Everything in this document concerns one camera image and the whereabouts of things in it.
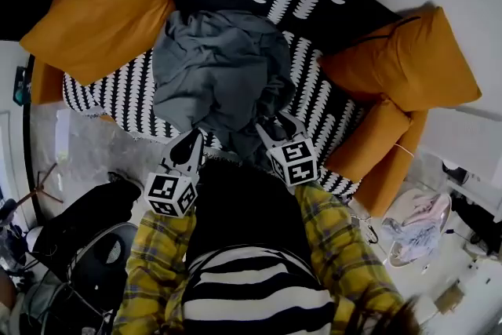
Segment large orange cushion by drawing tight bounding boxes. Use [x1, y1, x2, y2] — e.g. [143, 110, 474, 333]
[316, 5, 483, 114]
[18, 0, 176, 88]

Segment blue checked clothes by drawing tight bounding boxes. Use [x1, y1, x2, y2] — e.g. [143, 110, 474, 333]
[380, 215, 443, 260]

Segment person's right forearm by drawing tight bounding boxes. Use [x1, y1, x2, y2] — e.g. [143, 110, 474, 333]
[293, 181, 406, 326]

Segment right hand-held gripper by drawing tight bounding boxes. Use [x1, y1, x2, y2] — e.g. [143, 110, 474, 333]
[254, 111, 318, 188]

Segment teal box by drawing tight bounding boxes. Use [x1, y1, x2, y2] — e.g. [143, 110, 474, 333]
[13, 65, 33, 107]

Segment small orange cushion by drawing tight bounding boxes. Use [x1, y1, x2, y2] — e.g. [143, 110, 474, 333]
[323, 97, 414, 186]

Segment person's striped shirt torso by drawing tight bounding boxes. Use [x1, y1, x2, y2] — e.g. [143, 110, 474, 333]
[180, 244, 337, 335]

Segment black waste bin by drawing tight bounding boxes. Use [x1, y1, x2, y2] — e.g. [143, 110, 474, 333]
[450, 191, 496, 246]

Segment person's left forearm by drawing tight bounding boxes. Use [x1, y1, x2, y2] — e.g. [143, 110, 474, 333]
[112, 207, 198, 335]

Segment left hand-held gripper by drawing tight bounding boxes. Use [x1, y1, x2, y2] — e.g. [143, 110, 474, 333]
[144, 128, 205, 217]

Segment grey garment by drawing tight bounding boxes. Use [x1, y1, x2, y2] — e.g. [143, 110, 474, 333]
[151, 9, 296, 162]

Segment thin white cable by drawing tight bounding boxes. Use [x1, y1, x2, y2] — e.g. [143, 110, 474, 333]
[393, 142, 416, 158]

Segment black office chair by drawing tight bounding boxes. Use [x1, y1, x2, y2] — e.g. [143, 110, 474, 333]
[23, 221, 139, 330]

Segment person's black trousers legs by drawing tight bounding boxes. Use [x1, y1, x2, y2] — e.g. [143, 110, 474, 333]
[185, 158, 311, 268]

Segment orange sofa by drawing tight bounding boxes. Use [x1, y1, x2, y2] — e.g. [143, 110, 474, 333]
[29, 0, 431, 220]

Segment wooden easel stand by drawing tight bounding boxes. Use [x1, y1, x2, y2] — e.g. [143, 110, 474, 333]
[16, 162, 64, 209]

